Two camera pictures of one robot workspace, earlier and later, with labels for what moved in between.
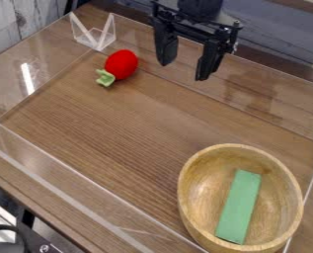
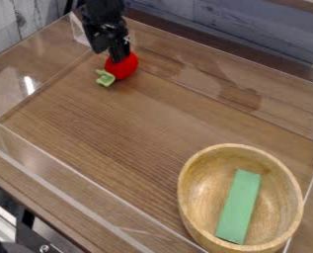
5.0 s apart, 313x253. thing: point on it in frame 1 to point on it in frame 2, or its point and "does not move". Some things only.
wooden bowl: [240, 198] does not move
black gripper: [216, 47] to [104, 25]
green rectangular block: [238, 212] does not move
